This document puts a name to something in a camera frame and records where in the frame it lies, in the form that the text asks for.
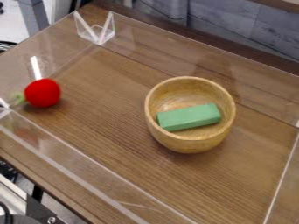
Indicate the clear acrylic corner bracket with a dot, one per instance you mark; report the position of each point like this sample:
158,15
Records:
96,34

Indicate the green rectangular block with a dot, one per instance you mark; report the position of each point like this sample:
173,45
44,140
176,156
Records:
185,118

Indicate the clear acrylic enclosure wall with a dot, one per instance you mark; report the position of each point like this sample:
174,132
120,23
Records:
88,151

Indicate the light wooden bowl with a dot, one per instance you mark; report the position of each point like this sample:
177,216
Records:
181,92

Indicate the black table leg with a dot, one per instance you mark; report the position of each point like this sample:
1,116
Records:
37,193

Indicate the red plush strawberry fruit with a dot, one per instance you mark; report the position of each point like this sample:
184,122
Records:
41,93

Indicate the grey post top left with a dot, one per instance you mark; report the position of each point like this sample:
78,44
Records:
33,15

